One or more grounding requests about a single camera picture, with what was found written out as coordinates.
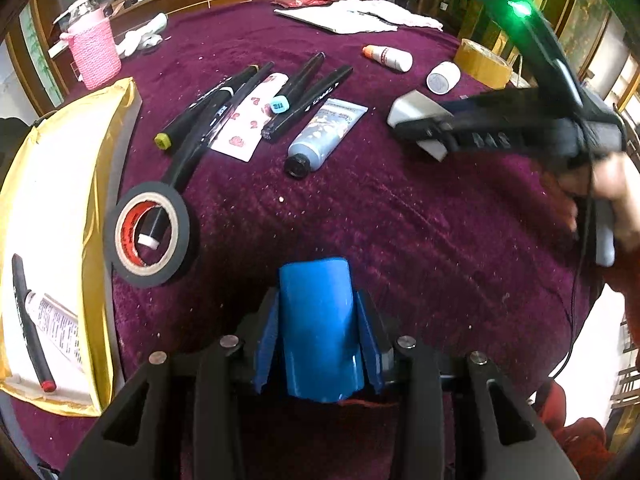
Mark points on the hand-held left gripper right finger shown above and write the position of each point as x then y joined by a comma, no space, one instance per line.
370,345

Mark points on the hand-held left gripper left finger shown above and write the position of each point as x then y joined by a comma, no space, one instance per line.
267,345

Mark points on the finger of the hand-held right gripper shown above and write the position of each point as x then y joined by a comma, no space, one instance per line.
495,100
480,135

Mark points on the blue plastic cylinder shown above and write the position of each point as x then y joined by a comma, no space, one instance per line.
317,325

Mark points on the small white box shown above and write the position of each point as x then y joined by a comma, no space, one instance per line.
412,107

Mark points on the black marker white print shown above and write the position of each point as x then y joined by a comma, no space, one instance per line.
310,102

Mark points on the black marker white ends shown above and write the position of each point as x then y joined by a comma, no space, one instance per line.
221,127

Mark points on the gold satin lined box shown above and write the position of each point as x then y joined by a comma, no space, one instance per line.
50,200

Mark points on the person's right forearm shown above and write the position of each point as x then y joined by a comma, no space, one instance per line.
625,280

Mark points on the person's right hand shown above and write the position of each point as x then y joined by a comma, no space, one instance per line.
620,195

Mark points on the brown packing tape roll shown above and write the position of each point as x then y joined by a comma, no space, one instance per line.
480,67

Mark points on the gold framed glass panel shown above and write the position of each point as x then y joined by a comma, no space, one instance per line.
585,25

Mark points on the white pill bottle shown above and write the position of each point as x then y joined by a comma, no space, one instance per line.
445,77

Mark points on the white orange-capped correction bottle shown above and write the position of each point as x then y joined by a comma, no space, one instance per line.
392,58

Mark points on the purple velvet tablecloth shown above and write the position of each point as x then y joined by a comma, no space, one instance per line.
400,235

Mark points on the white folded cloth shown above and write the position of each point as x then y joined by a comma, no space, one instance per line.
415,17

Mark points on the black tape roll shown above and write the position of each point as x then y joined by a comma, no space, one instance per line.
145,277

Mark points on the grey-blue hand cream tube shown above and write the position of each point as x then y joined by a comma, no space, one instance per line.
325,132

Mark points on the black marker light-blue cap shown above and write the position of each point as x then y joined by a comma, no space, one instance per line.
302,77

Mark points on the white printed tube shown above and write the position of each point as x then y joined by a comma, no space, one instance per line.
57,325

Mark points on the red packet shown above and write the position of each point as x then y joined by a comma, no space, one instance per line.
305,1

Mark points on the white red-heart sticker sheet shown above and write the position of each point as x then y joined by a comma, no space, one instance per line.
240,130

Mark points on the person's red clothing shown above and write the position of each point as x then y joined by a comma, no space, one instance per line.
575,435

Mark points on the black marker red tip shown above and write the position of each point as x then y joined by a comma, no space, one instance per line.
30,320

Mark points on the black marker yellow ends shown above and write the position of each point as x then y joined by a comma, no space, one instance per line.
200,111

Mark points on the black leather chair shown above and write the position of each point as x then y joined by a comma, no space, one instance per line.
10,145

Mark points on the white sock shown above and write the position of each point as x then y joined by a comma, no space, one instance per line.
142,35

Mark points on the pink knitted cup holder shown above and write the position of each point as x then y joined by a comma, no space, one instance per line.
95,55

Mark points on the bamboo print panel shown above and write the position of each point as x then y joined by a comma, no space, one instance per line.
35,50

